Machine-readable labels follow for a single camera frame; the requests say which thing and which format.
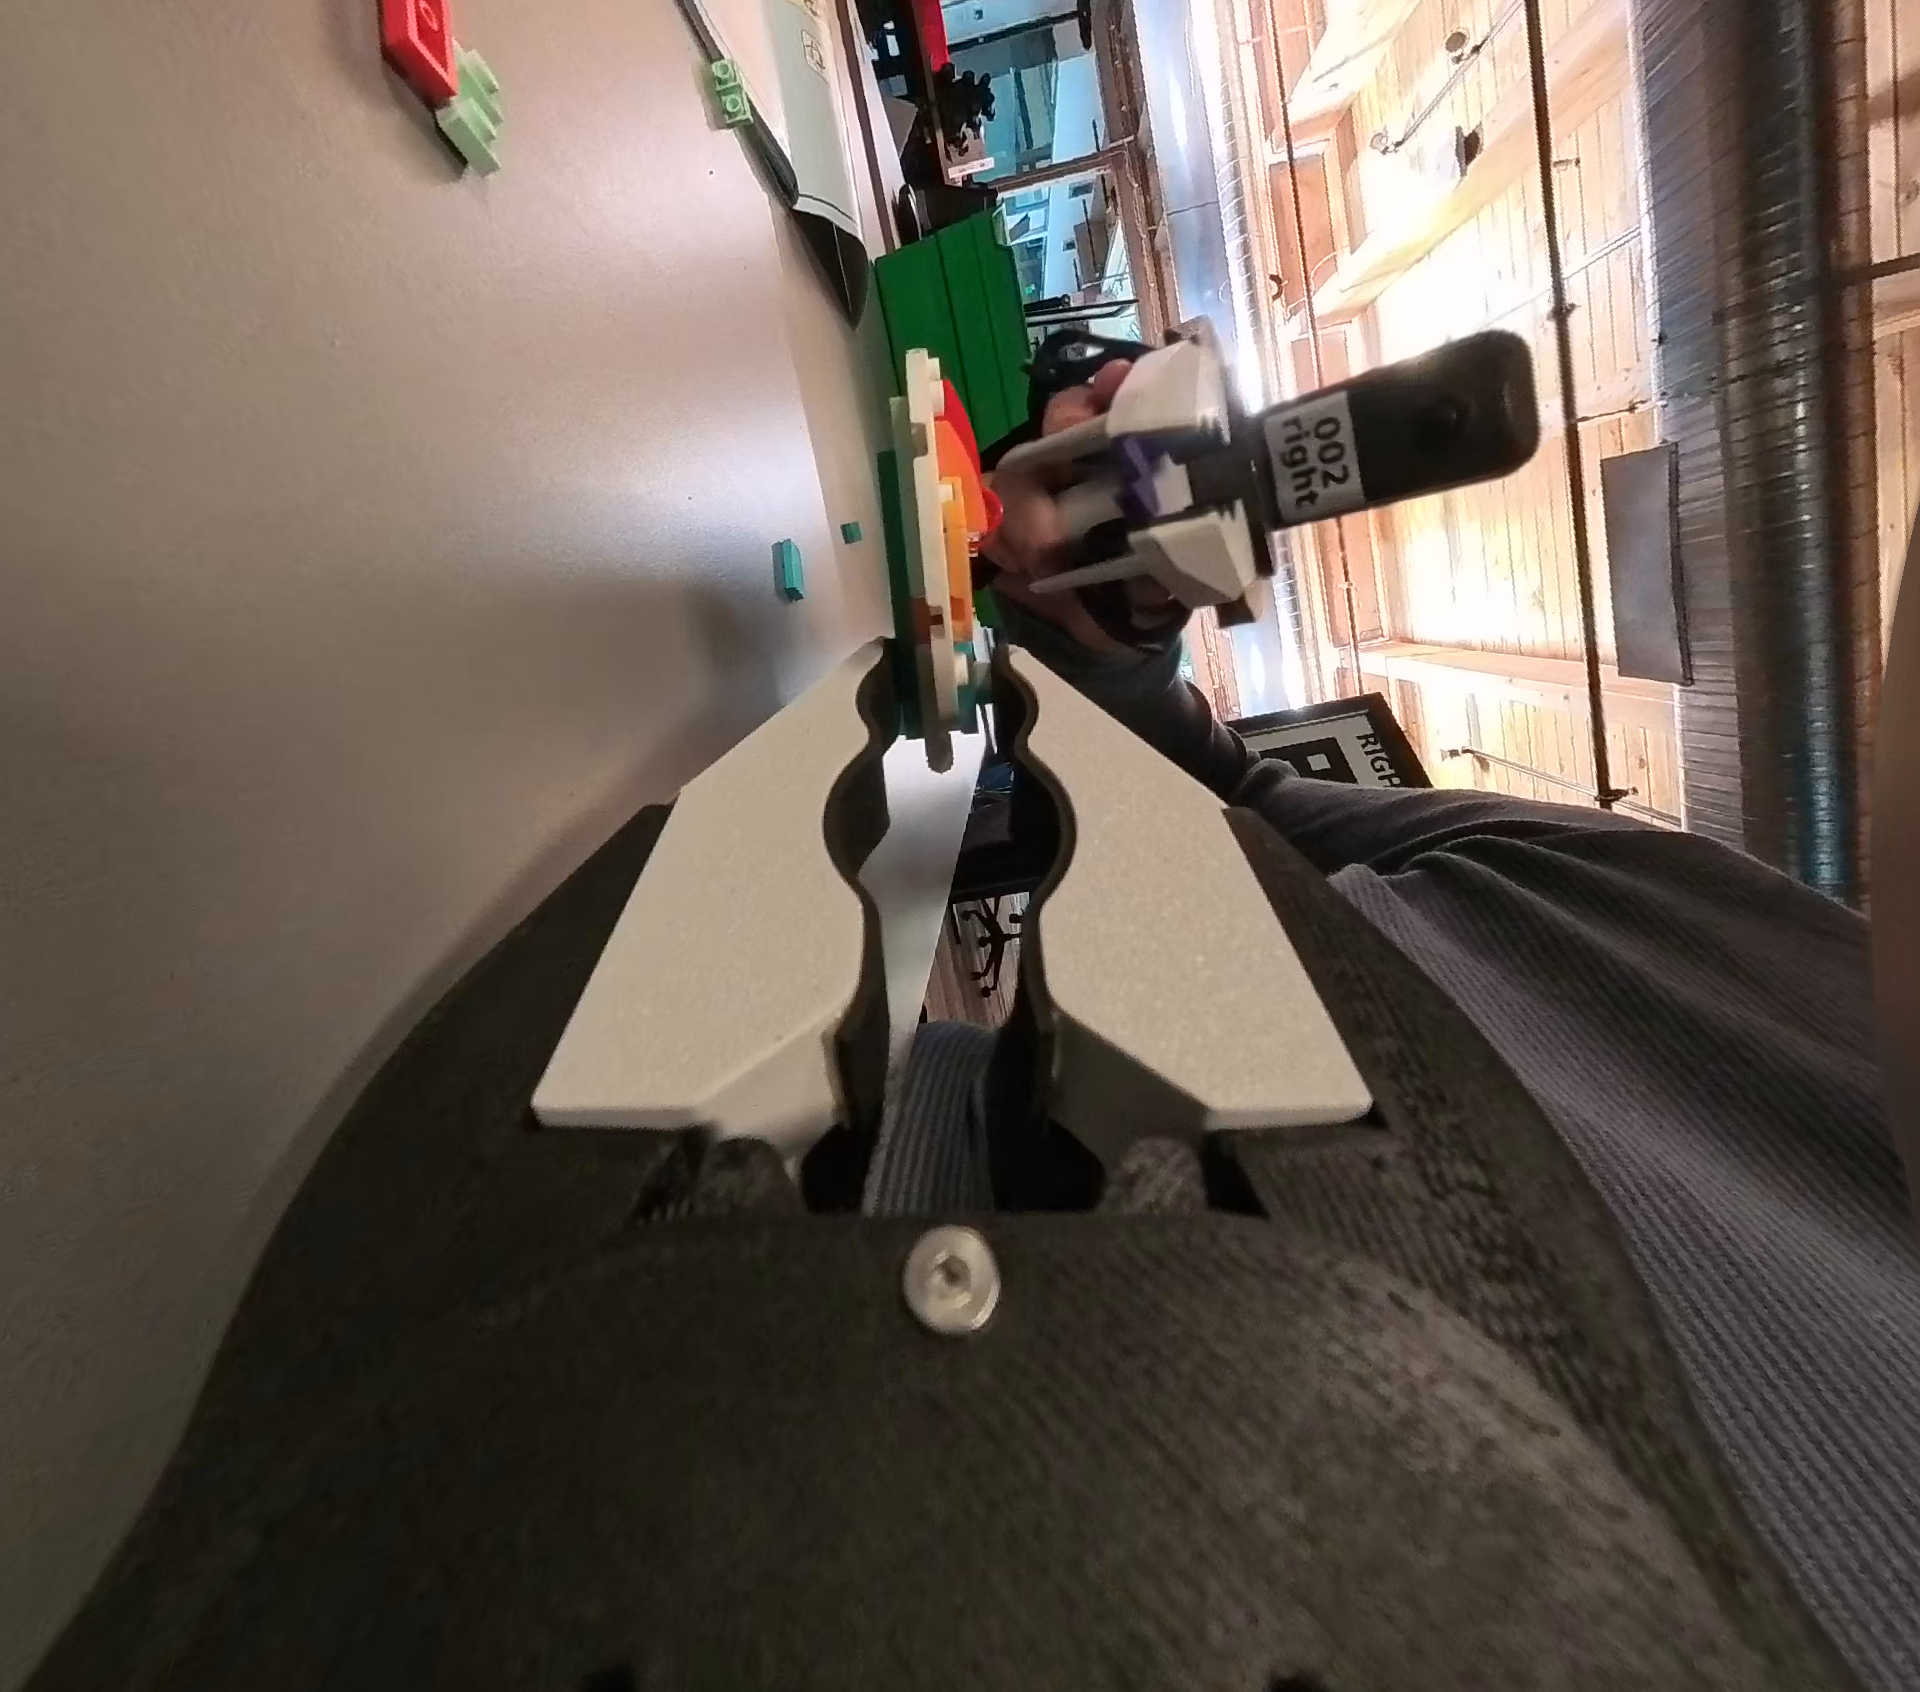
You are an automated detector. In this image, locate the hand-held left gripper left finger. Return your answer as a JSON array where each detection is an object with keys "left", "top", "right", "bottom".
[{"left": 528, "top": 645, "right": 905, "bottom": 1161}]

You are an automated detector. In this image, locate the round colourful lego disc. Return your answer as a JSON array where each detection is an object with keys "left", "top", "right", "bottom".
[{"left": 876, "top": 350, "right": 1003, "bottom": 776}]

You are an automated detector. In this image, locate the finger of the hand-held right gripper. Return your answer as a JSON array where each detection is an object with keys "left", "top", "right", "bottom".
[
  {"left": 990, "top": 343, "right": 1238, "bottom": 482},
  {"left": 1033, "top": 506, "right": 1279, "bottom": 604}
]

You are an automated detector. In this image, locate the black framed marker sign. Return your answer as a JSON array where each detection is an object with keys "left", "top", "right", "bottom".
[{"left": 1227, "top": 694, "right": 1434, "bottom": 793}]

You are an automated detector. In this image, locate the person's right hand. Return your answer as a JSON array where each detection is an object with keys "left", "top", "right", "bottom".
[{"left": 980, "top": 361, "right": 1190, "bottom": 654}]

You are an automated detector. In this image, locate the grey ceiling vent panel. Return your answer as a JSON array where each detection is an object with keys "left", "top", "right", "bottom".
[{"left": 1598, "top": 440, "right": 1699, "bottom": 687}]

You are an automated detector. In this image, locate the ribbed metal ventilation duct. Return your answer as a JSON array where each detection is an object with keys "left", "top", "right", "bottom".
[{"left": 1613, "top": 0, "right": 1876, "bottom": 899}]

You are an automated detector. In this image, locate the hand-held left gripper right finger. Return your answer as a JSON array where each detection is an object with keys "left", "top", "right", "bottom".
[{"left": 995, "top": 649, "right": 1378, "bottom": 1151}]

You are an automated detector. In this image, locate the green plastic bin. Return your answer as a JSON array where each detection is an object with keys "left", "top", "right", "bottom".
[{"left": 874, "top": 207, "right": 1040, "bottom": 480}]

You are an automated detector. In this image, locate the mint green lego plate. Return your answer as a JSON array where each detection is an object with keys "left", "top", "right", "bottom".
[{"left": 434, "top": 48, "right": 506, "bottom": 178}]

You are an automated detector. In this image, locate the red lego plate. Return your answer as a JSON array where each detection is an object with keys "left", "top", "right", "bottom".
[{"left": 373, "top": 0, "right": 458, "bottom": 107}]

